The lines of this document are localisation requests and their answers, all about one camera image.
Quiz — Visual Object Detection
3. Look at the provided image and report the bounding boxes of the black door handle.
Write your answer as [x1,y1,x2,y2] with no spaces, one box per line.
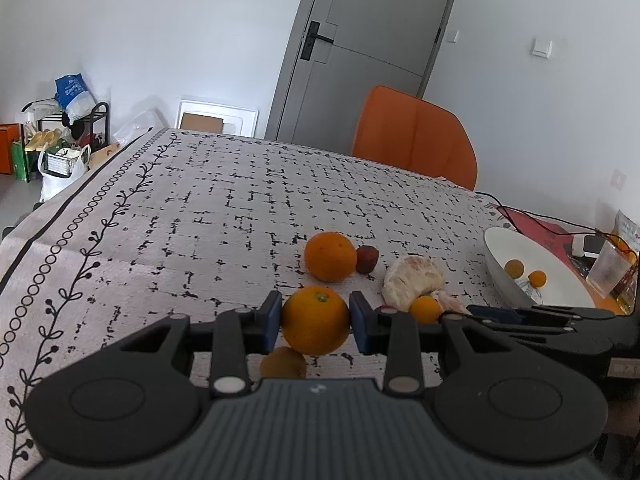
[299,21,335,62]

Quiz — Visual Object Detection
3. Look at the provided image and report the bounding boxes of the blue and white bag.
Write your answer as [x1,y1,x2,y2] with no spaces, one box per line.
[54,74,95,122]

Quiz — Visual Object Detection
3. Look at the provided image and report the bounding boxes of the peeled pomelo segment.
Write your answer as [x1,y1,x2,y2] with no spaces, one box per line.
[432,289,472,317]

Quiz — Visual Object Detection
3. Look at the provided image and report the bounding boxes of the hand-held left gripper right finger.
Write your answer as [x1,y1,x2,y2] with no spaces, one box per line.
[349,290,518,398]

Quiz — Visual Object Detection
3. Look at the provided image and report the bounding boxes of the grey door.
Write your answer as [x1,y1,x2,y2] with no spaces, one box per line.
[265,0,467,150]

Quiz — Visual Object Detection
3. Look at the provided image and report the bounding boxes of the green bag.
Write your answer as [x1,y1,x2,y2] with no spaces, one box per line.
[12,140,32,182]

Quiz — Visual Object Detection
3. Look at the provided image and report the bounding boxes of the snack bag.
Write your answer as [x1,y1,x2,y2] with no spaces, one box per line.
[612,209,640,263]

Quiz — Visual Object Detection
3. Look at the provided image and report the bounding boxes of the large peeled pomelo chunk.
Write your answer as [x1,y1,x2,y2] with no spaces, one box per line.
[382,255,446,311]

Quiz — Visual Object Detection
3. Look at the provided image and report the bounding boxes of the black cable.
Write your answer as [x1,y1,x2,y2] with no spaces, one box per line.
[475,191,618,242]

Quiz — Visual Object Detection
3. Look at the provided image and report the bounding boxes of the large orange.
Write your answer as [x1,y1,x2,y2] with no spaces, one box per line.
[281,285,351,356]
[304,231,358,282]

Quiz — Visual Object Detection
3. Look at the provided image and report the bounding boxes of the yellow slippers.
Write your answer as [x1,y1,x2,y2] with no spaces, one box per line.
[24,129,64,152]

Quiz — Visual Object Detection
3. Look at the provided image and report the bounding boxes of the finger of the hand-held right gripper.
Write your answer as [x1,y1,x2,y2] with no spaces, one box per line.
[479,321,582,337]
[467,304,617,323]

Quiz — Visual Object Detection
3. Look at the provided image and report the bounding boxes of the orange chair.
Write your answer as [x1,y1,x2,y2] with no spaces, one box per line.
[351,85,479,191]

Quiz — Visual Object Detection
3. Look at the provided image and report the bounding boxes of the orange box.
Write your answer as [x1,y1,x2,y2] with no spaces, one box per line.
[0,123,24,176]

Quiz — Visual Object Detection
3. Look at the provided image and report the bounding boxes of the white bowl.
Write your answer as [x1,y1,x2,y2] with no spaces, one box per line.
[482,226,598,309]

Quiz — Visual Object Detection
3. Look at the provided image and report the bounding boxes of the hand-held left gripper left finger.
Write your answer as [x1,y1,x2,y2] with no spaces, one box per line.
[117,290,284,398]

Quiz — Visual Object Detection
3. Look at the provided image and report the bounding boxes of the ribbed glass cup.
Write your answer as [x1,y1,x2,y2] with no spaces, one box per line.
[586,240,632,298]

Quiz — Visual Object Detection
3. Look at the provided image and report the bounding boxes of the white picture frame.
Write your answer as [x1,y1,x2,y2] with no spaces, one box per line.
[176,96,260,137]

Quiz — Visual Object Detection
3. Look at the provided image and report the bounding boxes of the clear plastic bag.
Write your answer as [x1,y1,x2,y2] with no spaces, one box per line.
[112,107,169,147]

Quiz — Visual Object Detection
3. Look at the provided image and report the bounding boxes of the white plastic bag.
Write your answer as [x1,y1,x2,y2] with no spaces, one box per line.
[38,144,92,204]

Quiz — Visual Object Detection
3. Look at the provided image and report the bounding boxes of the small red fruit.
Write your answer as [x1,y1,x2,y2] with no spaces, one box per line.
[356,245,379,275]

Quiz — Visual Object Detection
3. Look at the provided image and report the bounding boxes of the black shoe rack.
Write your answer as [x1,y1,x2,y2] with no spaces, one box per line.
[21,102,110,182]

